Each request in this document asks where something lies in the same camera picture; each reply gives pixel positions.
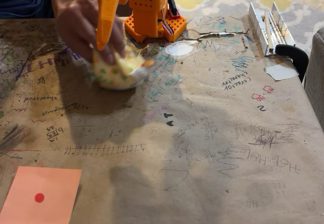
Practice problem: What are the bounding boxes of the white plush toy orange green spots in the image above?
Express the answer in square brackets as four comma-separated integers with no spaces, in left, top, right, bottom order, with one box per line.
[87,45,155,91]

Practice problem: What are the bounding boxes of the person's bare hand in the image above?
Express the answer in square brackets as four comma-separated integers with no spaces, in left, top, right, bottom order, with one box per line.
[55,0,127,65]

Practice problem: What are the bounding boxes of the black table clamp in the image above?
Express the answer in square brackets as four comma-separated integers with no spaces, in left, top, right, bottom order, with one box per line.
[167,0,181,17]

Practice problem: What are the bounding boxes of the aluminium miter box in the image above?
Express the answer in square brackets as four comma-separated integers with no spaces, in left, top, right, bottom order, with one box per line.
[248,2,296,57]

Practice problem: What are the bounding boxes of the scribbled brown paper table cover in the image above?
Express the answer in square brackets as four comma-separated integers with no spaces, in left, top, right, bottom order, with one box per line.
[0,15,324,224]

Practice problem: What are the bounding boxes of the thin wooden dowel stick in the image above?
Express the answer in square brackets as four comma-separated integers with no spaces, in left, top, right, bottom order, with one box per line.
[264,10,275,52]

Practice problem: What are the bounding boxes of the pink paper sheet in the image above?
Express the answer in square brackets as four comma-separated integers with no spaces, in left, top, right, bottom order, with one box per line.
[0,165,82,224]

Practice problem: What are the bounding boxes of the white torn paper scrap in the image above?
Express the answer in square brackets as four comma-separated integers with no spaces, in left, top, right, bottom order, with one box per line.
[264,63,300,81]

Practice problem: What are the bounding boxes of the grey upholstered sofa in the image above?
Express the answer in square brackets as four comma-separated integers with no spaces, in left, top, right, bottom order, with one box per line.
[303,27,324,138]

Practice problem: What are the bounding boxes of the white red servo cable bundle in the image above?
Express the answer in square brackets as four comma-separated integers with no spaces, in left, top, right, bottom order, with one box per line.
[161,8,175,36]

